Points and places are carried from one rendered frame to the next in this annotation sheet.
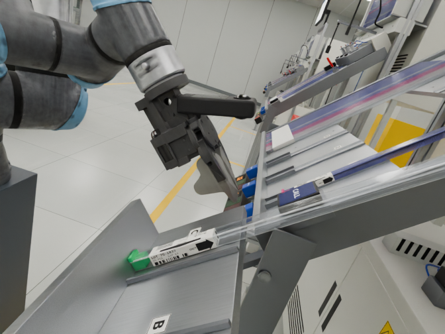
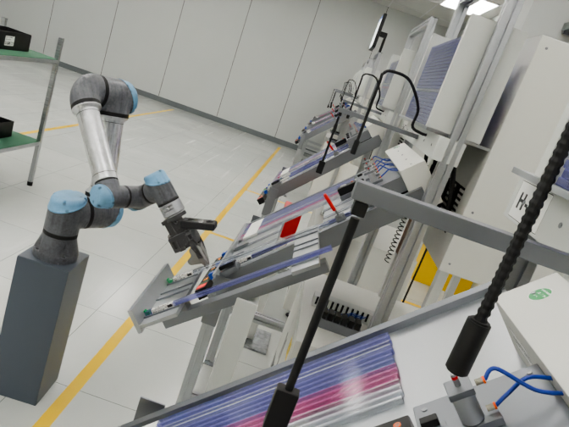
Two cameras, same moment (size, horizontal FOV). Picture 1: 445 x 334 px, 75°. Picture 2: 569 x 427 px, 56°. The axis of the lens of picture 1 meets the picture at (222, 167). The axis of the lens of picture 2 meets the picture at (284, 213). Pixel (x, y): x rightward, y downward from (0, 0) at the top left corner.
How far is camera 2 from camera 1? 1.36 m
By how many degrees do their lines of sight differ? 5
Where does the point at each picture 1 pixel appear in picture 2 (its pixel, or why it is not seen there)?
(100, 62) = (145, 203)
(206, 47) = (217, 58)
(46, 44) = (126, 200)
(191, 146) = (186, 242)
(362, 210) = (251, 268)
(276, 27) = (326, 33)
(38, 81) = not seen: hidden behind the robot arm
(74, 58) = (135, 203)
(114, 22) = (155, 191)
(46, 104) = (104, 214)
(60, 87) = not seen: hidden behind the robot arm
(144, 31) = (167, 195)
